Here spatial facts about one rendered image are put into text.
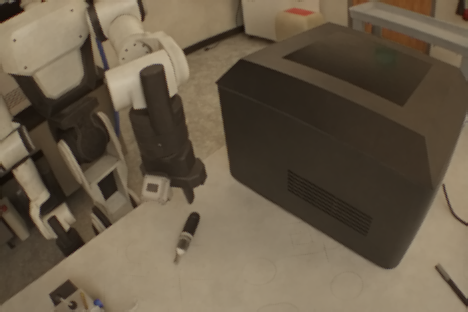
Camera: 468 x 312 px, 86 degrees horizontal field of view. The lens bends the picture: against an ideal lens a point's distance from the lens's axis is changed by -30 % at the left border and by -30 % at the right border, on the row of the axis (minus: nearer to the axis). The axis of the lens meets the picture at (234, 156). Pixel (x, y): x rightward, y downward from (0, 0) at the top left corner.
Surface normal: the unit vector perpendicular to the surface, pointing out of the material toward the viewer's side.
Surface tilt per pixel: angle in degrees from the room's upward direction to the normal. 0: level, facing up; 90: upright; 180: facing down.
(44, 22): 79
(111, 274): 0
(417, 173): 58
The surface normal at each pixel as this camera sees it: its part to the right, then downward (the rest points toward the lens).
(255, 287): -0.11, -0.76
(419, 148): -0.65, 0.03
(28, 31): 0.63, 0.28
